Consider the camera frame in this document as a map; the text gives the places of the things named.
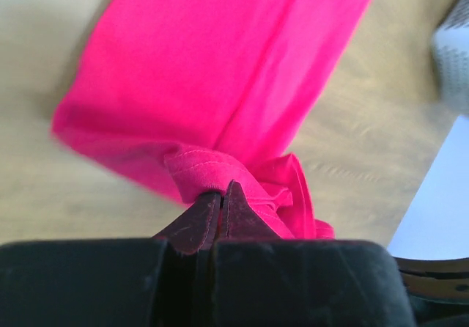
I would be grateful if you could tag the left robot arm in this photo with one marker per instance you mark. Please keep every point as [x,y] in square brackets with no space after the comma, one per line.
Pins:
[437,290]

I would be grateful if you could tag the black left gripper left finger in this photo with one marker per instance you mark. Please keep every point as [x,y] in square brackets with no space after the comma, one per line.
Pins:
[157,281]

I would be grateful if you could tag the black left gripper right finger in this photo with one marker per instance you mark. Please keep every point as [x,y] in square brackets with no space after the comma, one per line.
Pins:
[260,282]

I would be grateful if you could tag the white plastic laundry basket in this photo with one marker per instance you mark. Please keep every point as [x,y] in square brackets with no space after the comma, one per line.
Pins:
[450,54]

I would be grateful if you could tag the pink t shirt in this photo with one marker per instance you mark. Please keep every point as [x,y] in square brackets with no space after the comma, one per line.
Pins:
[186,96]

